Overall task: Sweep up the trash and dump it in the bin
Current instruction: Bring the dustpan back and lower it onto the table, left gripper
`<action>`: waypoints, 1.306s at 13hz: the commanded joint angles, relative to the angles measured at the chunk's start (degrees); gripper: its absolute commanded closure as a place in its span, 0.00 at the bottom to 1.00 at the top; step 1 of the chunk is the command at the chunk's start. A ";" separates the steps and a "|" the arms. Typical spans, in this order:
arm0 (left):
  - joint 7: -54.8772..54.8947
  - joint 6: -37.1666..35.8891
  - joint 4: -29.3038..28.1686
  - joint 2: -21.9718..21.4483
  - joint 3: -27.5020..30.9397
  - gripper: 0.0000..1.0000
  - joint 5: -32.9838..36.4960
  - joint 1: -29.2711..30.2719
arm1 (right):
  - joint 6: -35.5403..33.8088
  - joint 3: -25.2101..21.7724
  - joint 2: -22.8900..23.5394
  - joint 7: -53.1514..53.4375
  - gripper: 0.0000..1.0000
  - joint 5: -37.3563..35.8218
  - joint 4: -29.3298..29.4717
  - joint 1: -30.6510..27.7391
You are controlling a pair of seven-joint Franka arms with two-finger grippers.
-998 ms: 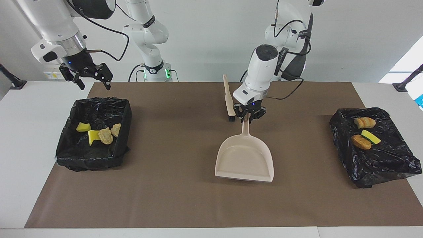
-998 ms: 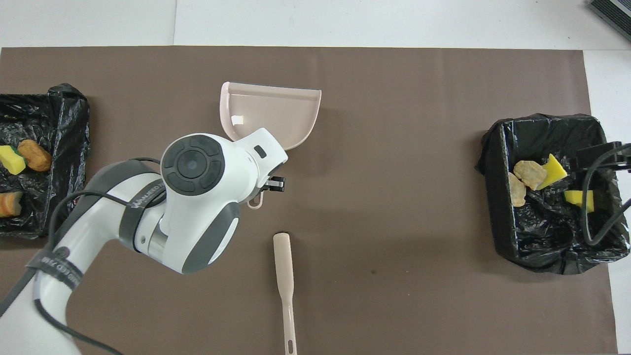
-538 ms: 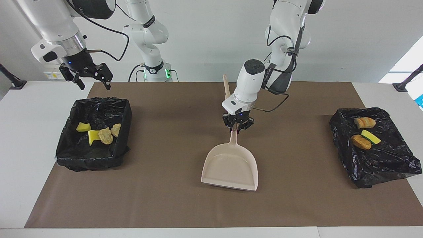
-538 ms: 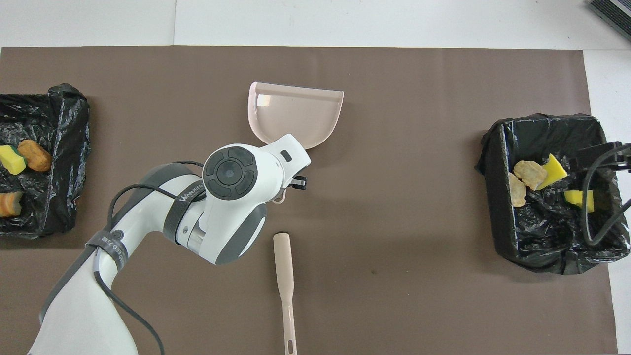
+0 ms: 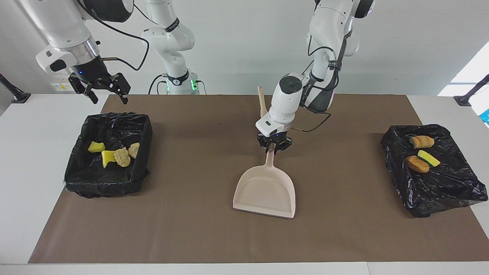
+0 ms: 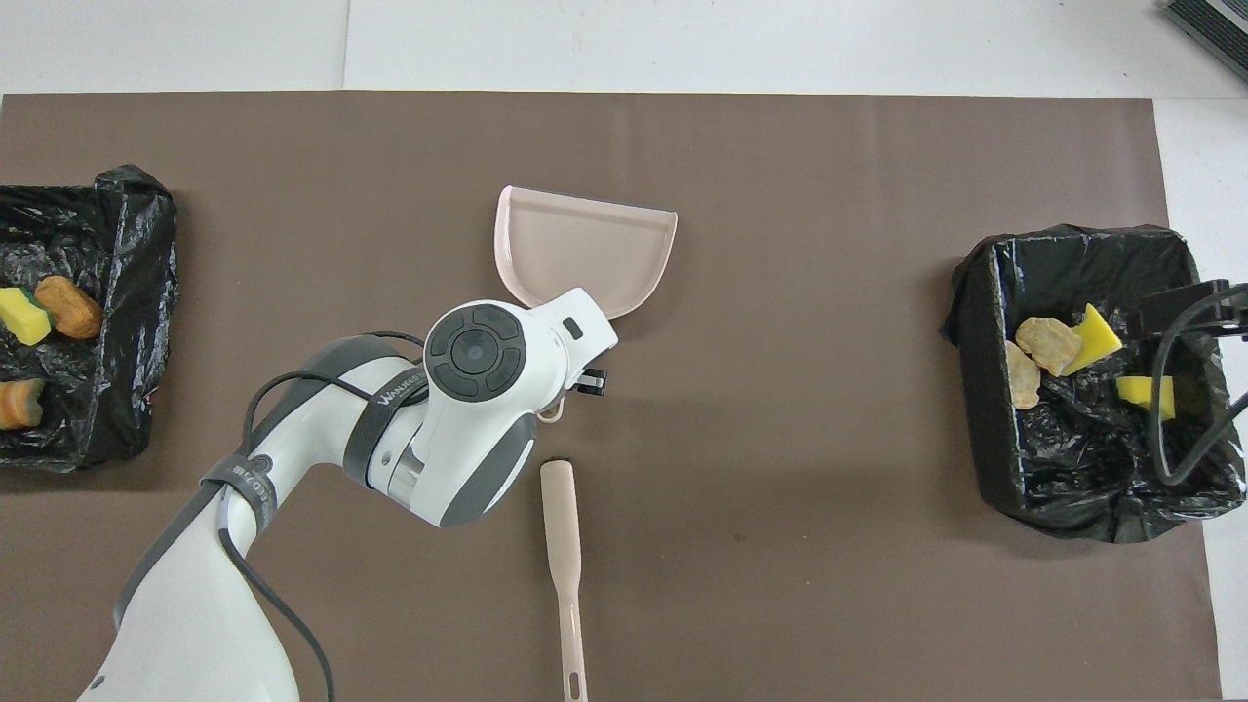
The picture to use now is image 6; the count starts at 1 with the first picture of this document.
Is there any yellow sponge with green layer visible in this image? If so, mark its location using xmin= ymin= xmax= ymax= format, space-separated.
xmin=1114 ymin=375 xmax=1177 ymax=423

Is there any brown potato-shaped bread roll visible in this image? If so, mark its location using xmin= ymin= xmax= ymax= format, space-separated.
xmin=34 ymin=275 xmax=104 ymax=340

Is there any beige brush with black bristles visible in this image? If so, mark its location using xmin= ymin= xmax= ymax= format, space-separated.
xmin=540 ymin=460 xmax=590 ymax=702

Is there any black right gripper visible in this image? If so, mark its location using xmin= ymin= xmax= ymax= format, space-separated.
xmin=1138 ymin=281 xmax=1248 ymax=343

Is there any pale tan pastry piece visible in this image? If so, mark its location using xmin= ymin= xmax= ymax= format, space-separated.
xmin=0 ymin=378 xmax=47 ymax=431

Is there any dark ribbed panel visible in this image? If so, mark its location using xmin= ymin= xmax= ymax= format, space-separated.
xmin=1162 ymin=0 xmax=1248 ymax=84

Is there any left arm black gripper cable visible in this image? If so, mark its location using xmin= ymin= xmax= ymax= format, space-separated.
xmin=216 ymin=331 xmax=430 ymax=702

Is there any bin covered by black bag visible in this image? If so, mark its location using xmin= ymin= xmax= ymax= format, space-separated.
xmin=0 ymin=166 xmax=179 ymax=474

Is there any brown table mat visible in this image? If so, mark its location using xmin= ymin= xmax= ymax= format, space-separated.
xmin=0 ymin=93 xmax=1210 ymax=702

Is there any striped orange croissant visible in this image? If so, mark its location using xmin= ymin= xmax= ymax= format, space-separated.
xmin=1016 ymin=317 xmax=1083 ymax=377
xmin=1004 ymin=339 xmax=1042 ymax=410

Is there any pale pink plastic dustpan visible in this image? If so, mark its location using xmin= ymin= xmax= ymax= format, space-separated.
xmin=494 ymin=185 xmax=680 ymax=423

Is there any right arm black gripper cable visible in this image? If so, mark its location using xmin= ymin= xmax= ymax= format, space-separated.
xmin=1150 ymin=289 xmax=1248 ymax=487

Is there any arm black gripper cable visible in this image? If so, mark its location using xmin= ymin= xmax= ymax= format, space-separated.
xmin=1150 ymin=289 xmax=1248 ymax=487
xmin=216 ymin=331 xmax=430 ymax=702

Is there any bin lined with black bag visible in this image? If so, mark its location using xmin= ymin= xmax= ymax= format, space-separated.
xmin=940 ymin=224 xmax=1247 ymax=544

